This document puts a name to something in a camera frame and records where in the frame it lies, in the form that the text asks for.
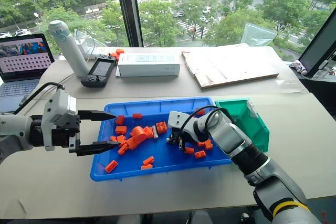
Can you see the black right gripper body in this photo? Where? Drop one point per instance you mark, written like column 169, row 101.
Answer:
column 187, row 137

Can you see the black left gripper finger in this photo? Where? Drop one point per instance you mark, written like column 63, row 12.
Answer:
column 95, row 116
column 97, row 147

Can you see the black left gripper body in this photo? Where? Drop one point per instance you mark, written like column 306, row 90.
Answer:
column 65, row 134

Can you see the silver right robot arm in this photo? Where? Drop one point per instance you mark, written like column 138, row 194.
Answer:
column 236, row 134

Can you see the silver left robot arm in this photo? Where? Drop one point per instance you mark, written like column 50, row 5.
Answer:
column 15, row 129

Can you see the blue plastic bin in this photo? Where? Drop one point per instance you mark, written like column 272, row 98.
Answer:
column 162, row 155

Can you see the green plastic bin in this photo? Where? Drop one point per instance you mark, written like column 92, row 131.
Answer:
column 244, row 121

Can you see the orange plastic brick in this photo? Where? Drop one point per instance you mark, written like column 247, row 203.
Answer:
column 148, row 160
column 121, row 129
column 201, row 144
column 111, row 166
column 120, row 119
column 148, row 132
column 146, row 167
column 189, row 150
column 130, row 143
column 119, row 138
column 199, row 154
column 137, row 116
column 123, row 149
column 200, row 112
column 208, row 144

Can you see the orange studded square brick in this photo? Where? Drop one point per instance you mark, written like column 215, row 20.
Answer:
column 161, row 127

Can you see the silver cylindrical battery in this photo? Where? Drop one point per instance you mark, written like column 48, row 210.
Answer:
column 155, row 132

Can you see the large orange plastic part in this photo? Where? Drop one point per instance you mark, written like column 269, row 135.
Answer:
column 138, row 134

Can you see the black handheld controller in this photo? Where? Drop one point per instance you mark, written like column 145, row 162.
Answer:
column 98, row 70

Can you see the white power strip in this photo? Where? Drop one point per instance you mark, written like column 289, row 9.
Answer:
column 98, row 51

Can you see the orange plastic parts pile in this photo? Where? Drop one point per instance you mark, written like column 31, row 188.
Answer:
column 117, row 53

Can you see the white and blue handheld device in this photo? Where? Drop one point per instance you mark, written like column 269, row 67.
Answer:
column 69, row 51

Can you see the white cardboard box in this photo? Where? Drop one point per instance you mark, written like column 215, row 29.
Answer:
column 147, row 65

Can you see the brown cardboard board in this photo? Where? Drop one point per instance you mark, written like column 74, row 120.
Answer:
column 228, row 69

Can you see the clear plastic bag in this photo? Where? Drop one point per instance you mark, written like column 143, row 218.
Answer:
column 258, row 35
column 84, row 36

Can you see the grey laptop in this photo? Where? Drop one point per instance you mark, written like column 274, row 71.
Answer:
column 23, row 61

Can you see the clear plastic sheet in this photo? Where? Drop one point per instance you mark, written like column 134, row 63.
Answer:
column 287, row 84

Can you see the small pale cloth bundle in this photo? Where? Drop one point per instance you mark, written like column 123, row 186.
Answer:
column 299, row 67

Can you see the black side stand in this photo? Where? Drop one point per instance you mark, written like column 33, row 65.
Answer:
column 320, row 95

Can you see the black monitor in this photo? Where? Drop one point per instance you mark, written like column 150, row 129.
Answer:
column 319, row 48

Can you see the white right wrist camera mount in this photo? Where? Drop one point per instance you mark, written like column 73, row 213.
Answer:
column 177, row 120

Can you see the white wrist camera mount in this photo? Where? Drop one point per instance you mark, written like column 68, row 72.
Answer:
column 177, row 120
column 61, row 103

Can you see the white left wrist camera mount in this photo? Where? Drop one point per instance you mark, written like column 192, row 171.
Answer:
column 61, row 103

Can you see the black window frame post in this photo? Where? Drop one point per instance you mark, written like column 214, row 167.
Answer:
column 128, row 9

